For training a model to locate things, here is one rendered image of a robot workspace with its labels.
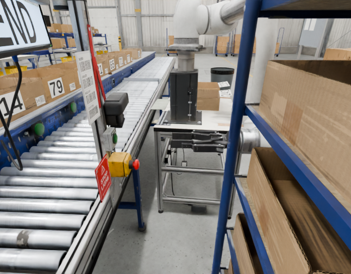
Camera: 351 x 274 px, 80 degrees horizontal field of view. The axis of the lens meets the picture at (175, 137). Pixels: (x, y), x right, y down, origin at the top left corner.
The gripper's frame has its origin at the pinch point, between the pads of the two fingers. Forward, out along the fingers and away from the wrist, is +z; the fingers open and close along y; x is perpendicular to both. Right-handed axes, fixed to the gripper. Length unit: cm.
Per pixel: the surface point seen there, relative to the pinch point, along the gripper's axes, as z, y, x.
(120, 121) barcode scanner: 21.9, -3.8, -5.2
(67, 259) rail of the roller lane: 29.4, 31.3, 20.5
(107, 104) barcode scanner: 24.7, -0.9, -12.4
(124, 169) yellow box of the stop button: 20.3, 3.4, 10.7
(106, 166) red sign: 25.4, 7.0, 7.0
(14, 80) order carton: 104, -60, -8
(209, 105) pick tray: -21, -91, 15
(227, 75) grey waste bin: -87, -375, 40
